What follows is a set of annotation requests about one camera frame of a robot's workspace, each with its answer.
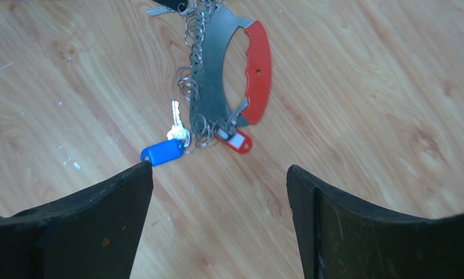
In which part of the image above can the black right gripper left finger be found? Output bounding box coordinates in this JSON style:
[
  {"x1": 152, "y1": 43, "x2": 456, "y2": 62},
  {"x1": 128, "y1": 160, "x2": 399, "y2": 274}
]
[{"x1": 0, "y1": 162, "x2": 153, "y2": 278}]

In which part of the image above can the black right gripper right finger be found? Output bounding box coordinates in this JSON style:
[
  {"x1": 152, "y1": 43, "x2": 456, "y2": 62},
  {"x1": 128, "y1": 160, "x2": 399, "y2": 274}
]
[{"x1": 286, "y1": 165, "x2": 464, "y2": 278}]

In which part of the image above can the metal key organizer red handle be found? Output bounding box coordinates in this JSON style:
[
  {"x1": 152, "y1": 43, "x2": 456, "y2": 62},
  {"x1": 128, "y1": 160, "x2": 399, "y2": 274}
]
[{"x1": 180, "y1": 1, "x2": 272, "y2": 141}]

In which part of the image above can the key with red tag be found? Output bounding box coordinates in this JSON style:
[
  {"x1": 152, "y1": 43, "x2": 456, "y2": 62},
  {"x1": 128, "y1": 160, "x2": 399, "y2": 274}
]
[{"x1": 213, "y1": 97, "x2": 252, "y2": 154}]

